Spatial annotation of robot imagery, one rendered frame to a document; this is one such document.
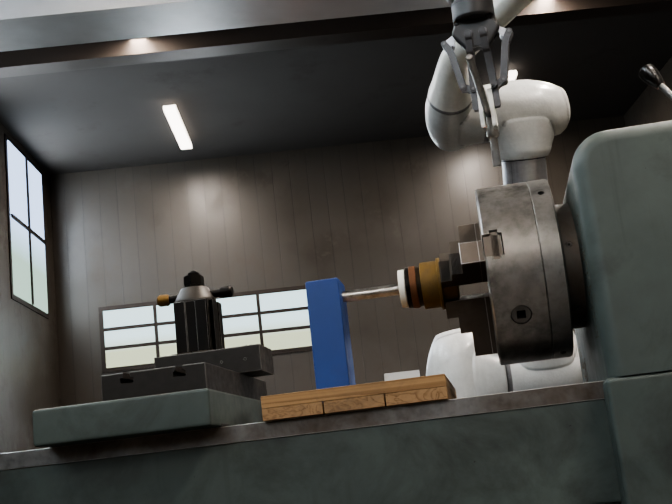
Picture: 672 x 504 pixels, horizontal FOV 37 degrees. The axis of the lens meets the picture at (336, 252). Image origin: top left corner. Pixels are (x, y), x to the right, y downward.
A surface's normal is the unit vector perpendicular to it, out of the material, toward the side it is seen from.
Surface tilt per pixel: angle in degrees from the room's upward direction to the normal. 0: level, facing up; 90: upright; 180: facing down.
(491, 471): 90
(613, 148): 90
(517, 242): 81
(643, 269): 90
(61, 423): 90
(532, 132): 115
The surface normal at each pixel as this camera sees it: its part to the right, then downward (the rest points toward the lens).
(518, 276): -0.14, 0.00
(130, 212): 0.00, -0.22
